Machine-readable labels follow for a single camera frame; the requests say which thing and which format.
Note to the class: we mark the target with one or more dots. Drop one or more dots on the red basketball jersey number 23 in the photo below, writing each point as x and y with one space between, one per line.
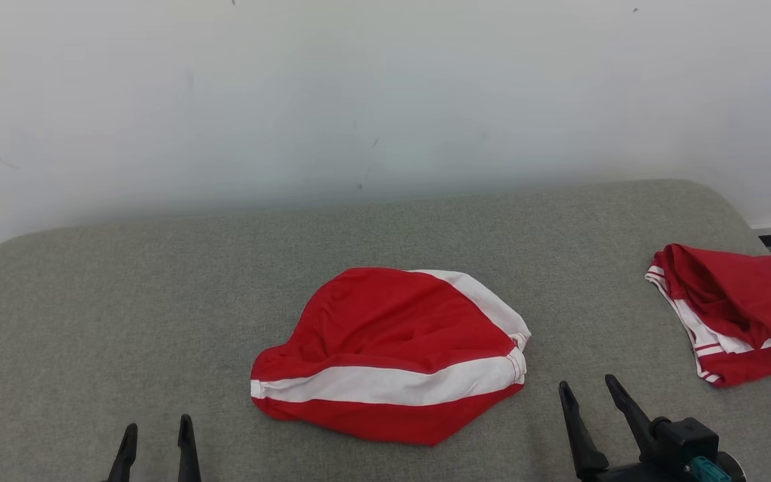
753 294

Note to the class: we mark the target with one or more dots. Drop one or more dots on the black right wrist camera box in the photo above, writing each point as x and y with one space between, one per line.
687 438

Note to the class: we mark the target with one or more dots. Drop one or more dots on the red shorts with white stripe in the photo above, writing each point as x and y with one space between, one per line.
385 321

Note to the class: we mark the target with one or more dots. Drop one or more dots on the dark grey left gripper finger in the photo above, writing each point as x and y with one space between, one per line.
123 458
188 455

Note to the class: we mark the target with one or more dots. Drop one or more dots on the grey fabric sofa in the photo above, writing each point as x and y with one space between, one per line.
158 301

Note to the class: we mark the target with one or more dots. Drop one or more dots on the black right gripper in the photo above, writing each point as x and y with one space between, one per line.
640 472

